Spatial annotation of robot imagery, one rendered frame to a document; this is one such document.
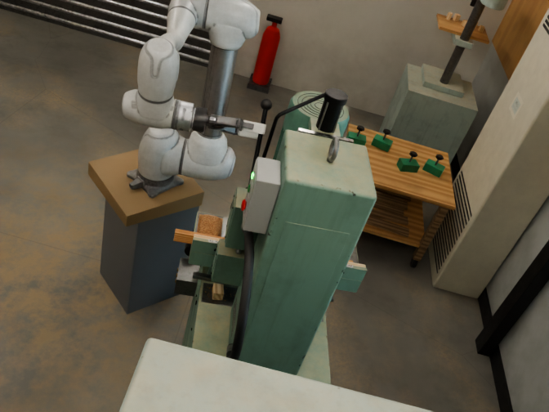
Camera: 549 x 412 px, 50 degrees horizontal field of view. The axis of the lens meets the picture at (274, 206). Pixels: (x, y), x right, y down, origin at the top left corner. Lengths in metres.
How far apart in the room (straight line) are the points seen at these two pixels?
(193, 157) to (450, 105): 2.13
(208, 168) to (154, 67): 0.85
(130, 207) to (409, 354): 1.63
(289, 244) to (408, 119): 2.73
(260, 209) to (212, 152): 1.00
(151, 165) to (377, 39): 2.81
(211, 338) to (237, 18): 1.10
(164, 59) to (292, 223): 0.58
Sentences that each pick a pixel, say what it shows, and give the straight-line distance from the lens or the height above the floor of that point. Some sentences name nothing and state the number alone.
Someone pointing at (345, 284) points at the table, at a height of 0.87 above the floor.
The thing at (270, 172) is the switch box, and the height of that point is 1.48.
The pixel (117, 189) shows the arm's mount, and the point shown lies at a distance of 2.53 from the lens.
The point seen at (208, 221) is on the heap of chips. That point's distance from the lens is 2.05.
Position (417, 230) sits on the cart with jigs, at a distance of 3.66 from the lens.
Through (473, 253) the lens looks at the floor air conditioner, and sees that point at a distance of 3.46.
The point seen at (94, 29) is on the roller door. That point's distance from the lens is 5.23.
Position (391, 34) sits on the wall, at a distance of 4.83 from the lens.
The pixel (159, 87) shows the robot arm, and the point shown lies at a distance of 1.68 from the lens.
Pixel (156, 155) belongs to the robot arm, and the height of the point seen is 0.87.
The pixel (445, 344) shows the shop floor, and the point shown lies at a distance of 3.36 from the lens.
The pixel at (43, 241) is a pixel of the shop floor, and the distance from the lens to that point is 3.24.
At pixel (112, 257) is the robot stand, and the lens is 2.87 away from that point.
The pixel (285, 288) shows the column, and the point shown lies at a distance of 1.55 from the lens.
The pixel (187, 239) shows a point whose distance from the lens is 1.98.
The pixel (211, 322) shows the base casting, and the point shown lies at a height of 0.80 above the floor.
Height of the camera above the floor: 2.28
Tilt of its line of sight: 38 degrees down
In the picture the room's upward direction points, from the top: 18 degrees clockwise
